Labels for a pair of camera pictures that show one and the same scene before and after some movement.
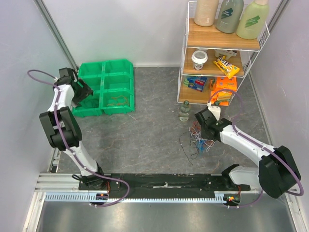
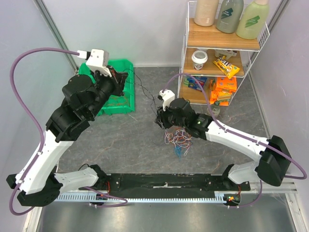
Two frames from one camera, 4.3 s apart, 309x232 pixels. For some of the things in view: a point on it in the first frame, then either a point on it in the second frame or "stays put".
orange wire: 119,104 stays put
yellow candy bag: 230,70 stays put
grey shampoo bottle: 230,15 stays put
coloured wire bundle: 196,137 to 180,138
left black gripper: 86,91 to 118,79
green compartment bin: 112,83 stays put
